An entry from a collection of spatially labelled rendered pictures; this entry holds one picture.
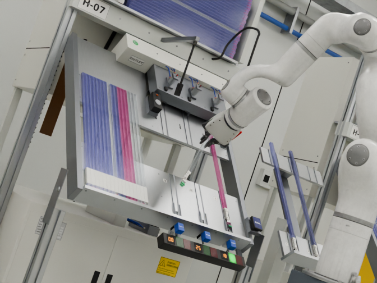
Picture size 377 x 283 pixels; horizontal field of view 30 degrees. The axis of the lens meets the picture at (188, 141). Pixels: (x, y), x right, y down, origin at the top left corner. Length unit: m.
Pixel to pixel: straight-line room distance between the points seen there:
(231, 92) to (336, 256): 0.63
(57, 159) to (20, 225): 1.80
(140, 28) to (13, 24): 1.48
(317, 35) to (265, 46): 2.60
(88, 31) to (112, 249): 0.85
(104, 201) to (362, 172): 0.77
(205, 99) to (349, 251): 0.96
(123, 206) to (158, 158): 2.29
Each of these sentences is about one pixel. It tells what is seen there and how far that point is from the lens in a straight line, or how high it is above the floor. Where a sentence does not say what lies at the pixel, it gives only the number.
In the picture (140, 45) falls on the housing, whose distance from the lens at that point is 2.66.
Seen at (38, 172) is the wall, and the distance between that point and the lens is 4.16.
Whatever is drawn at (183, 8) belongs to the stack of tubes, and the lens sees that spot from 2.76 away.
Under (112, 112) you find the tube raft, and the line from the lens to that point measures 2.41.
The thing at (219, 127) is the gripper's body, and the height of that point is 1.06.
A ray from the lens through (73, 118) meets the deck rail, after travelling 2.30.
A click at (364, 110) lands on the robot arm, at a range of 2.14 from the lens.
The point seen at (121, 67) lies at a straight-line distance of 2.63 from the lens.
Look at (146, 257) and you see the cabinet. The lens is 2.62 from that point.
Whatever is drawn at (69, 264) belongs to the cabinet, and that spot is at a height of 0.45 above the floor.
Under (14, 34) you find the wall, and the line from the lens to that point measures 4.07.
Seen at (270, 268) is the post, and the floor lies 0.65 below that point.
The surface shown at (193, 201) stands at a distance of 2.40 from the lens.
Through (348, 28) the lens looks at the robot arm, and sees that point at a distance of 2.18.
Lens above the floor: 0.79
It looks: 5 degrees up
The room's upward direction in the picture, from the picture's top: 19 degrees clockwise
